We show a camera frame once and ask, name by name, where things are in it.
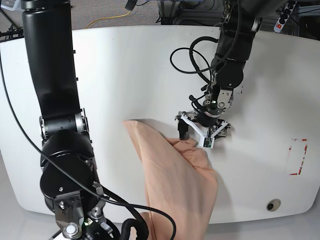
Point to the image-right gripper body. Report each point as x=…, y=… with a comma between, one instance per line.
x=206, y=121

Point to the white power strip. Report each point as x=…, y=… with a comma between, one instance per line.
x=284, y=14

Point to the right table cable grommet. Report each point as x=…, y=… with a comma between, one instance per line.
x=273, y=205

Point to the image-right white wrist camera mount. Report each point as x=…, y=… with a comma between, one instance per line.
x=207, y=135

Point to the red tape rectangle marking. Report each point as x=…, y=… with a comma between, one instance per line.
x=296, y=156

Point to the peach T-shirt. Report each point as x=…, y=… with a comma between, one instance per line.
x=179, y=179

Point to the black robot arm image-left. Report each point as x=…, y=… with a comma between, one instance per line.
x=69, y=171

